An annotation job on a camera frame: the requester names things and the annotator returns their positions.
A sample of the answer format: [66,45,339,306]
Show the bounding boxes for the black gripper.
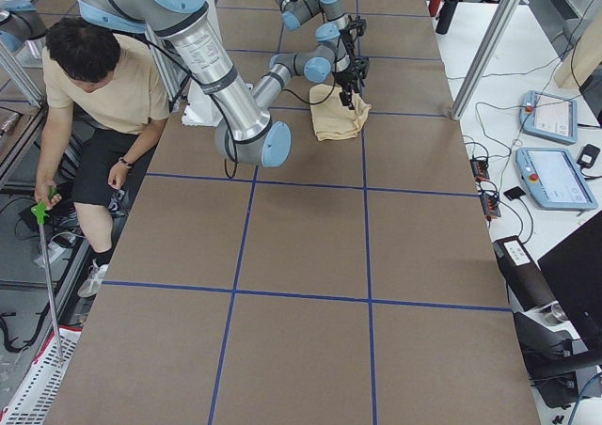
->
[340,24,358,49]
[336,65,360,110]

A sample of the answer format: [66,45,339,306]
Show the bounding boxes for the cream long-sleeve printed shirt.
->
[309,84,372,141]

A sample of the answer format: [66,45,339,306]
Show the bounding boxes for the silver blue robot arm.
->
[275,0,366,55]
[78,0,370,167]

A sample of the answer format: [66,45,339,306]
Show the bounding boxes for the black thermos bottle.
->
[436,0,459,35]

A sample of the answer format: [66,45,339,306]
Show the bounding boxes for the far blue teach pendant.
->
[518,90,578,145]

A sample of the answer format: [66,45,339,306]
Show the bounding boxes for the blue teach pendant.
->
[518,90,578,145]
[515,148,598,211]

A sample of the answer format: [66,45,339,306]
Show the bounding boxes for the near blue teach pendant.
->
[515,148,598,211]

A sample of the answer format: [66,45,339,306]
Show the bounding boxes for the seated person in beige shirt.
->
[34,17,169,298]

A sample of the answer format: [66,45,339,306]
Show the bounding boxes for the black power adapter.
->
[577,144,601,169]

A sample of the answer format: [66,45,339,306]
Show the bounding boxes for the black monitor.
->
[538,213,601,349]

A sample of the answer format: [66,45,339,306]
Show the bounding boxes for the white perforated basket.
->
[1,326,82,425]

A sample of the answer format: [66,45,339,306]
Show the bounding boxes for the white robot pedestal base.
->
[181,1,255,129]

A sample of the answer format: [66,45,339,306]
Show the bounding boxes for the aluminium frame post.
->
[450,0,520,120]

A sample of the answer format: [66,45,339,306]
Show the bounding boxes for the green-handled reacher grabber stick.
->
[31,200,64,367]

